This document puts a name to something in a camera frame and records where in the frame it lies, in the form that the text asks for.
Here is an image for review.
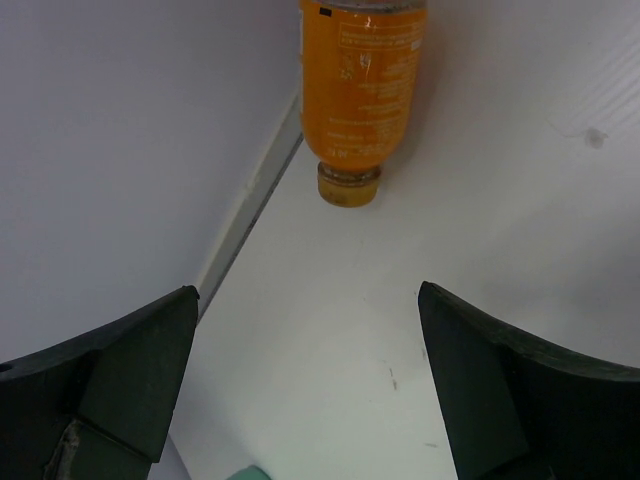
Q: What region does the green plastic bin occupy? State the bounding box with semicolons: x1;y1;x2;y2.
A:
227;465;272;480

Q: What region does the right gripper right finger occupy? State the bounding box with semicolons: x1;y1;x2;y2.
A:
418;282;639;479

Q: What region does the amber ribbed orange bottle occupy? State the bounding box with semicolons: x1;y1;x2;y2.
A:
298;1;428;208

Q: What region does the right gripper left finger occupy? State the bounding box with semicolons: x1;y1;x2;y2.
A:
1;286;199;479

